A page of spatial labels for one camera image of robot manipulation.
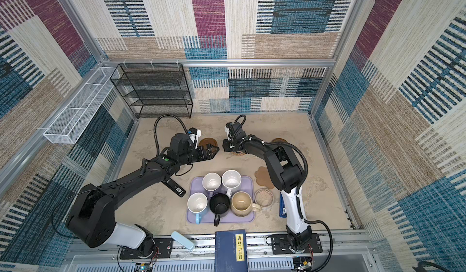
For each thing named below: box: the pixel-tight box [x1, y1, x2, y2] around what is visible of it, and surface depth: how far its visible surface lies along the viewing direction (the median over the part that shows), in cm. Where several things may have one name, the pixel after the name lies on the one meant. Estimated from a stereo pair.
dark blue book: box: [214, 228, 249, 272], surface depth 73 cm
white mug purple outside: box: [202, 172, 222, 198], surface depth 87 cm
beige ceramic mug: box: [229, 191, 261, 218], surface depth 79 cm
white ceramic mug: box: [221, 169, 243, 198], surface depth 87 cm
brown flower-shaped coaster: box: [254, 166, 275, 190], surface depth 96 cm
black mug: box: [209, 193, 230, 228], surface depth 79 cm
